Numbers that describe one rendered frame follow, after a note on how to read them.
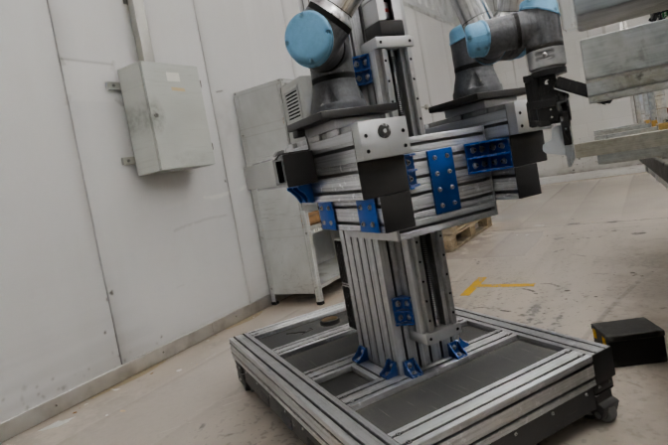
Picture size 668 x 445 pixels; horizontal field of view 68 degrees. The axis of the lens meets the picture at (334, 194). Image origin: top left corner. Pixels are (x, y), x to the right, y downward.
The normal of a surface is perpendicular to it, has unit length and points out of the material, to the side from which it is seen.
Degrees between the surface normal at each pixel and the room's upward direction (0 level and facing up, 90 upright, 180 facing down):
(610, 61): 90
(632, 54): 90
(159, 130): 90
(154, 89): 90
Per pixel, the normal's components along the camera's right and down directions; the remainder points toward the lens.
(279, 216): -0.54, 0.14
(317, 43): -0.32, 0.19
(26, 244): 0.83, -0.12
